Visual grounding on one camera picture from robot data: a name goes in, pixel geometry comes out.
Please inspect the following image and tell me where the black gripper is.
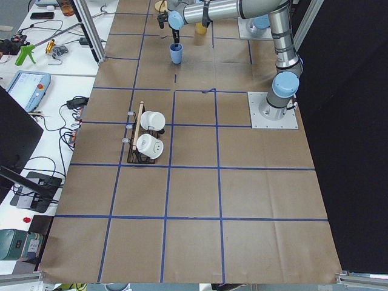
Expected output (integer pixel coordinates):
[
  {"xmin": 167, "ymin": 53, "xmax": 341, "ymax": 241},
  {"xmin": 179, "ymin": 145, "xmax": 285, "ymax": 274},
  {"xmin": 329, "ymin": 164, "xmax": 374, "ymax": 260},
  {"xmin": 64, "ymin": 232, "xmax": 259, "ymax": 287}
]
[{"xmin": 157, "ymin": 10, "xmax": 180, "ymax": 48}]

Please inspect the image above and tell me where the light blue plastic cup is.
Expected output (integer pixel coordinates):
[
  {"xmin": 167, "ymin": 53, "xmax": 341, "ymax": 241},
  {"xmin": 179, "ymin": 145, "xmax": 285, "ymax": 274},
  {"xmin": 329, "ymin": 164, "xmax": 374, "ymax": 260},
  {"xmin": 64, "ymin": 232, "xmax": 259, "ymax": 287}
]
[{"xmin": 170, "ymin": 43, "xmax": 184, "ymax": 64}]

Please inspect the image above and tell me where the yellow bamboo holder cup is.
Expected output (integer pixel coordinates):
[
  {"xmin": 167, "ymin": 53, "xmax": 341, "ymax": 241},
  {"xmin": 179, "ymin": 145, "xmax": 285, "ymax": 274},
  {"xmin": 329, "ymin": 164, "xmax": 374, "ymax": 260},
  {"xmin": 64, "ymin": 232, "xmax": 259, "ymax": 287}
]
[{"xmin": 195, "ymin": 23, "xmax": 207, "ymax": 35}]

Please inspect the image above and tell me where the upper white cup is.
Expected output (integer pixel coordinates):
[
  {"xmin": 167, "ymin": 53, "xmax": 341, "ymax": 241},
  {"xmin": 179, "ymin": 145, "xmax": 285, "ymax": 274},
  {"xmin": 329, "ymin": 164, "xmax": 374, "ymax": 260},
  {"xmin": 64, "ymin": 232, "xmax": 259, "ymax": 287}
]
[{"xmin": 140, "ymin": 111, "xmax": 166, "ymax": 131}]

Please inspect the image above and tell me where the white cup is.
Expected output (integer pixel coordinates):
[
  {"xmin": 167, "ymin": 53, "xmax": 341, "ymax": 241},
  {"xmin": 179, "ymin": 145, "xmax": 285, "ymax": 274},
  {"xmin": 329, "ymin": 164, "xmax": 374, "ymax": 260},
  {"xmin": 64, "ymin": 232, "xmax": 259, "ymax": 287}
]
[
  {"xmin": 140, "ymin": 111, "xmax": 166, "ymax": 131},
  {"xmin": 136, "ymin": 133, "xmax": 164, "ymax": 159}
]

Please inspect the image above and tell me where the lower white cup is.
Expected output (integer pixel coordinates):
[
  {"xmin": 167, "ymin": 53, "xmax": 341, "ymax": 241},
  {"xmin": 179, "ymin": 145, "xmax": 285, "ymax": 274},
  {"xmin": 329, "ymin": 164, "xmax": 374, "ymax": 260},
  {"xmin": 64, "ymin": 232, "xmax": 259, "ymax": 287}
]
[{"xmin": 136, "ymin": 133, "xmax": 164, "ymax": 159}]

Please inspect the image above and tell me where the black power adapter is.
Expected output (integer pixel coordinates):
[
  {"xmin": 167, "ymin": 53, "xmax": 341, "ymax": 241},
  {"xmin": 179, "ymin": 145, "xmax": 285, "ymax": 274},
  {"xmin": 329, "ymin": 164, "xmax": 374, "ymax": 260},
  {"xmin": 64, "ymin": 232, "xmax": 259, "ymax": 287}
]
[{"xmin": 66, "ymin": 96, "xmax": 89, "ymax": 109}]

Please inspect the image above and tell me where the black smartphone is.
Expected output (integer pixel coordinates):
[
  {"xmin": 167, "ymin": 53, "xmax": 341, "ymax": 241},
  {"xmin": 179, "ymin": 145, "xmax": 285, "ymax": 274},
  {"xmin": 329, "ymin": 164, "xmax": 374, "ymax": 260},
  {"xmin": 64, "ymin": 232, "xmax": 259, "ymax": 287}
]
[{"xmin": 30, "ymin": 12, "xmax": 55, "ymax": 20}]

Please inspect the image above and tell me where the blue teach pendant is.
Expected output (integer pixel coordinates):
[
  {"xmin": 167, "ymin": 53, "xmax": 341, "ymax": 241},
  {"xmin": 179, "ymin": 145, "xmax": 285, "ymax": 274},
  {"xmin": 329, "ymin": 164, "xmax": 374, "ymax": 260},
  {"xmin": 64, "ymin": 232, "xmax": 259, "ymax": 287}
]
[{"xmin": 6, "ymin": 70, "xmax": 51, "ymax": 113}]

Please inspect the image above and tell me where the black monitor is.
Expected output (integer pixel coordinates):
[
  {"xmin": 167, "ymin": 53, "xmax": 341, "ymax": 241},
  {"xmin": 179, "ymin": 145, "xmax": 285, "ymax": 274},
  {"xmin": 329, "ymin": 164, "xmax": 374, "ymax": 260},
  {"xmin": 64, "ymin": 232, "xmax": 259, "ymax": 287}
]
[{"xmin": 0, "ymin": 85, "xmax": 44, "ymax": 204}]

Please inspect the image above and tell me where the green box device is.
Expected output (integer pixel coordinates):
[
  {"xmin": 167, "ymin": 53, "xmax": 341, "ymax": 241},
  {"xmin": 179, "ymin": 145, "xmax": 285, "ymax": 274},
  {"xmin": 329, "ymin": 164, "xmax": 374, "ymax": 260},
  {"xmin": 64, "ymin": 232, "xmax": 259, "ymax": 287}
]
[{"xmin": 1, "ymin": 229, "xmax": 44, "ymax": 261}]

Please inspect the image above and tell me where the aluminium frame post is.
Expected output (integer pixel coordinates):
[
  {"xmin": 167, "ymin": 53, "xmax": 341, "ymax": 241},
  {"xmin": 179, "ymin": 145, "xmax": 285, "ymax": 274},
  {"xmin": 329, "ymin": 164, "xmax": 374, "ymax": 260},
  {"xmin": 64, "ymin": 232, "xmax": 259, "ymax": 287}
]
[{"xmin": 70, "ymin": 0, "xmax": 105, "ymax": 63}]

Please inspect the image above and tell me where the yellow handled tool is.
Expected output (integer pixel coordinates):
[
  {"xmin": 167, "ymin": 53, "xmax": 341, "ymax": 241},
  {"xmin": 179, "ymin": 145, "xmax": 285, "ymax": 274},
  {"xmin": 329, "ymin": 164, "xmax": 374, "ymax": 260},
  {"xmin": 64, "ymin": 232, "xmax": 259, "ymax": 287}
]
[{"xmin": 45, "ymin": 39, "xmax": 56, "ymax": 54}]

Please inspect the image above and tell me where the black wire cup rack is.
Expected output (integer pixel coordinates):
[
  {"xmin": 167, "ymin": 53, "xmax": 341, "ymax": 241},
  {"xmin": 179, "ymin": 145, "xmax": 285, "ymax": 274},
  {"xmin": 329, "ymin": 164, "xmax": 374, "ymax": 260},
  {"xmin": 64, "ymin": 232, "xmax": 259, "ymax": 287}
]
[{"xmin": 122, "ymin": 101, "xmax": 166, "ymax": 164}]

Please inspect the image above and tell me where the green handled reacher grabber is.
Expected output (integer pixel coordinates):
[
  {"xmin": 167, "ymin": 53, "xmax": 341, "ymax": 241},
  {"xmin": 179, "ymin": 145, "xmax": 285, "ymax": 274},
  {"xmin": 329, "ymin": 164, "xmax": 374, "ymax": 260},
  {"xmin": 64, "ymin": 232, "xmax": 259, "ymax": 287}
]
[{"xmin": 15, "ymin": 5, "xmax": 110, "ymax": 67}]

